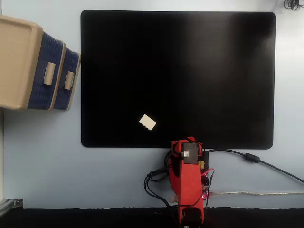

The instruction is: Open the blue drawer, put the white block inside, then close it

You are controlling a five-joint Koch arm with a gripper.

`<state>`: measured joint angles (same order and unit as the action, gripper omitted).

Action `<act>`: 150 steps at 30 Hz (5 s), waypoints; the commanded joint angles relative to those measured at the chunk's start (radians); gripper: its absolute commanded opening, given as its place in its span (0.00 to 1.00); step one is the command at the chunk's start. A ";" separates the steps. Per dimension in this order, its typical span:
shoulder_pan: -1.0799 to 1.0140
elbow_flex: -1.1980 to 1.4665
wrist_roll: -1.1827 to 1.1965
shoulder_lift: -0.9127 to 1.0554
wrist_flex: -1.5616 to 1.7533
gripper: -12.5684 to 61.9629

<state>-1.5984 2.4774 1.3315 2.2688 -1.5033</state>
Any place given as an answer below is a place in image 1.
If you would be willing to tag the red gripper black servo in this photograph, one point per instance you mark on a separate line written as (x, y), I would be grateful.
(175, 147)

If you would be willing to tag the white toy brick block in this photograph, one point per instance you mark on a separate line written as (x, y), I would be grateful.
(147, 122)

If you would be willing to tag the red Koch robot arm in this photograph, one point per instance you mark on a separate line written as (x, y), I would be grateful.
(190, 185)

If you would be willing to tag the lit controller circuit board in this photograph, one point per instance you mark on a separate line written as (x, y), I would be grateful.
(207, 194)

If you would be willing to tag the large black rubber mat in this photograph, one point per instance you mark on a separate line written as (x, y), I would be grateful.
(190, 71)

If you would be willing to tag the green rubber band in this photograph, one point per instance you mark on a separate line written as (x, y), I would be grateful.
(73, 80)

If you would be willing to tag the black backdrop cloth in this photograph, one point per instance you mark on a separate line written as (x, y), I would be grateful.
(71, 218)

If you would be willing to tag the aluminium frame profile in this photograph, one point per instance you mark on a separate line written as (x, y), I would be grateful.
(10, 205)

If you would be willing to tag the beige plastic drawer cabinet frame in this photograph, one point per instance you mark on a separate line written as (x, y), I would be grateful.
(14, 59)

